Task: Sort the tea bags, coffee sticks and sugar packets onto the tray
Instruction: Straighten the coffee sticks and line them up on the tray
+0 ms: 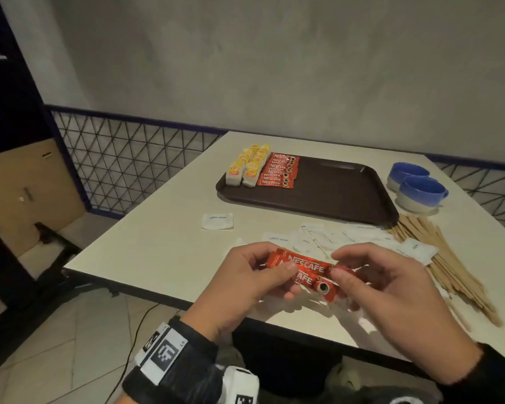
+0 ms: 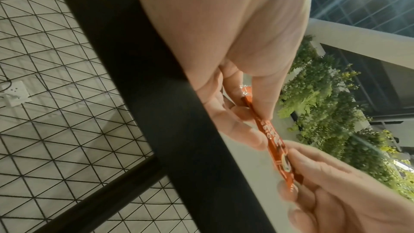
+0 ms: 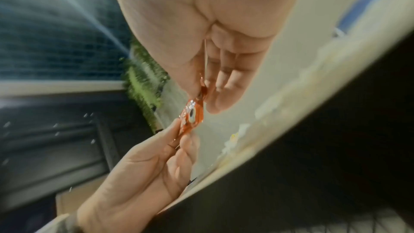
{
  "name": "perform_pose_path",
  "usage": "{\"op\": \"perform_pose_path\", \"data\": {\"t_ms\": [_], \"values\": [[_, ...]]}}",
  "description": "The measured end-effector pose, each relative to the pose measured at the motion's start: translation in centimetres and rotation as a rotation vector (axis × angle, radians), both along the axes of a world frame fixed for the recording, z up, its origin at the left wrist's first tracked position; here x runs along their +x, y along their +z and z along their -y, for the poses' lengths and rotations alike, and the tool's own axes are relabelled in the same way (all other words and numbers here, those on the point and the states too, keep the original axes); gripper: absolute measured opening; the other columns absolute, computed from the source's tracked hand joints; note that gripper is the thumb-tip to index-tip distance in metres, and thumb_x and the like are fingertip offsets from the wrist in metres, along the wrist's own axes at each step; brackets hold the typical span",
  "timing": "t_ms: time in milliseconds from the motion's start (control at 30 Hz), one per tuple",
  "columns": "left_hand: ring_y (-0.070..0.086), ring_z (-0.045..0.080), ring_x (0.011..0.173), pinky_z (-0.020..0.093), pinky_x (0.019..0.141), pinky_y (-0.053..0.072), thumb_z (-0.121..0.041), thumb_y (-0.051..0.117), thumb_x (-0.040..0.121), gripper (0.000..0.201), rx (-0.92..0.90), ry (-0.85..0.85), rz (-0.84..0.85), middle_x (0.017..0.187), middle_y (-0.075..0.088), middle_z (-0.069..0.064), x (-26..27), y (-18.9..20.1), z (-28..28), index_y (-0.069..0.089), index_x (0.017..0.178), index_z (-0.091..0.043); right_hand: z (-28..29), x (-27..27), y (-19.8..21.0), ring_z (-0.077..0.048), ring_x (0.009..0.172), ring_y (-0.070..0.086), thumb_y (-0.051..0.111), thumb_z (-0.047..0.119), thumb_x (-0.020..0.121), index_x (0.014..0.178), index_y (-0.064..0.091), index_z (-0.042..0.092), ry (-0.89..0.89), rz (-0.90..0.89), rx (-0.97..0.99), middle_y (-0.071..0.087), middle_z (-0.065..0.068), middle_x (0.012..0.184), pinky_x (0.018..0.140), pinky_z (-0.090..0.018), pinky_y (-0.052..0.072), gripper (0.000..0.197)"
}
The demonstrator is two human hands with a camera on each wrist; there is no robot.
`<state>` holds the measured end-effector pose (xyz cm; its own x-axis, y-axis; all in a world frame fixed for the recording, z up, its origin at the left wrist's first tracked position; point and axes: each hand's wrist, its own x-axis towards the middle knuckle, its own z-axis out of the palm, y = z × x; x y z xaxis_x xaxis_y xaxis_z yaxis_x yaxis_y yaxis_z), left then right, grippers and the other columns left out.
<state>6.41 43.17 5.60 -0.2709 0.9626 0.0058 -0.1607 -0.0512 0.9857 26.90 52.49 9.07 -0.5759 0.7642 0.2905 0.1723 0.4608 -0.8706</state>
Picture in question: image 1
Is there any pile of wooden stir sticks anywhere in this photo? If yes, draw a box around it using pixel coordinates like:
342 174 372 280
387 214 504 327

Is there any dark brown tray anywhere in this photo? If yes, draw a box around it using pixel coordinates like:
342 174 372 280
215 154 400 227

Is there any black right wrist band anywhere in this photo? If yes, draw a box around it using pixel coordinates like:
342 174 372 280
437 342 505 404

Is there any dark blue metal locker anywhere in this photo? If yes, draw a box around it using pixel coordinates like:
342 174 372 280
0 0 53 158

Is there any row of tea bags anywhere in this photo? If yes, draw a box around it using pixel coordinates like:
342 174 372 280
225 145 258 188
242 143 272 189

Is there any red coffee stick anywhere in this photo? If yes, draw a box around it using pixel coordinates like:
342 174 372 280
264 252 339 302
276 247 356 277

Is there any black left wrist band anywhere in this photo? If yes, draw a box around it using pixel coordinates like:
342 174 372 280
122 316 226 404

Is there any row of red coffee sachets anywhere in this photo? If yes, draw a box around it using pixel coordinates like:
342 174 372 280
256 152 300 190

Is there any light wooden cabinet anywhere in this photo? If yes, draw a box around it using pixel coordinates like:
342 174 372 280
0 137 87 257

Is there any black cable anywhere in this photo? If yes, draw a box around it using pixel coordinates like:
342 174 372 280
105 302 160 404

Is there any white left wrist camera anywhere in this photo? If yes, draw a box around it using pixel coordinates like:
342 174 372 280
218 365 260 404

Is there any blue and white mug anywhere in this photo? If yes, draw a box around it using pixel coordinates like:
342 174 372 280
386 162 430 193
395 175 449 214

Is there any black wrist band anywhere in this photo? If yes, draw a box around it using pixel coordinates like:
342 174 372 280
437 342 505 404
122 316 226 404

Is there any black side table frame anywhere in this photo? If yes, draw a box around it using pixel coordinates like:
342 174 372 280
0 218 121 375

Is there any pile of white sugar packets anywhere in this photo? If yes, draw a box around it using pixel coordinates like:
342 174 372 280
201 212 440 265

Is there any person's right hand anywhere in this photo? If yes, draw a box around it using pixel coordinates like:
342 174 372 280
330 242 484 385

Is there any person's left hand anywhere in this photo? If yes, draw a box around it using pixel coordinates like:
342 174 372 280
181 241 302 343

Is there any person's gray sneaker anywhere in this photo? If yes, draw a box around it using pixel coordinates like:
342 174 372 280
324 364 362 392

